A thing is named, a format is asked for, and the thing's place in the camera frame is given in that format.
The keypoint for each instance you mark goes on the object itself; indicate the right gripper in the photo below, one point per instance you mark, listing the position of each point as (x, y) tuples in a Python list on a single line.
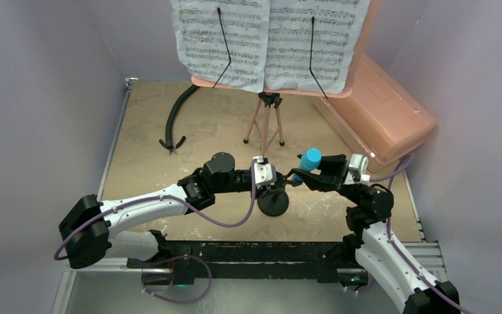
[(339, 174)]

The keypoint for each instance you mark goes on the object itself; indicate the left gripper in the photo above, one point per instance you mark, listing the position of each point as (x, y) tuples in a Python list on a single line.
[(268, 187)]

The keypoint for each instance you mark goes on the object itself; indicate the blue toy microphone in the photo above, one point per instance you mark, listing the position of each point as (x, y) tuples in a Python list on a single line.
[(310, 159)]

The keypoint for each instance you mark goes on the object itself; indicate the black round microphone stand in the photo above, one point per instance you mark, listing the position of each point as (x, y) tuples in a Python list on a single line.
[(273, 200)]

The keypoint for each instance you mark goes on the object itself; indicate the pink perforated music stand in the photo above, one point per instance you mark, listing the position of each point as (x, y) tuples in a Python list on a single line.
[(269, 100)]

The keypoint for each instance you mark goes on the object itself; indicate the printed sheet music page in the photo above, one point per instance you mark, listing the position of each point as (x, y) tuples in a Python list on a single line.
[(311, 44)]

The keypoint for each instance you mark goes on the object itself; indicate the white paper sheet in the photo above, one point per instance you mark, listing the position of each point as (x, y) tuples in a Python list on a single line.
[(223, 42)]

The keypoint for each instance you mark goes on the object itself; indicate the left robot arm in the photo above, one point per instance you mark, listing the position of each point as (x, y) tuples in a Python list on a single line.
[(94, 229)]

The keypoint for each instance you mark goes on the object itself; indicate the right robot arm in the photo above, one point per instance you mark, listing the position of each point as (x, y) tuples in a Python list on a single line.
[(372, 243)]

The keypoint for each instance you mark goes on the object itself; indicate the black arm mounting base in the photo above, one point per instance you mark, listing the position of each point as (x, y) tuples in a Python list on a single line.
[(324, 262)]

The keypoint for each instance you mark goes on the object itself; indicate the pink plastic storage box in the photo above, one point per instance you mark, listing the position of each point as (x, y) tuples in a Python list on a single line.
[(379, 119)]

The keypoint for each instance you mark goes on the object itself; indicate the black foam tube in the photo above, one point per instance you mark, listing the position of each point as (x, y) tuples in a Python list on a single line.
[(175, 111)]

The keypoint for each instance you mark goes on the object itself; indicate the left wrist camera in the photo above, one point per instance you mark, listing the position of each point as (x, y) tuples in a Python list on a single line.
[(260, 163)]

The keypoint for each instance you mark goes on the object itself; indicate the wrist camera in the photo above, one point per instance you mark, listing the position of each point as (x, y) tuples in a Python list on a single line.
[(356, 169), (260, 163)]

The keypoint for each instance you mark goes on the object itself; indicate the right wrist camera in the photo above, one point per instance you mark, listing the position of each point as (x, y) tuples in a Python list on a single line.
[(356, 169)]

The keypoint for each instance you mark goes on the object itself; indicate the black handled wire cutters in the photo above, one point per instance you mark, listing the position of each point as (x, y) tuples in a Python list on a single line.
[(172, 148)]

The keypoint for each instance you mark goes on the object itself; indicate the aluminium frame rail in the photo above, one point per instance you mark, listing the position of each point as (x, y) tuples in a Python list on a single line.
[(428, 254)]

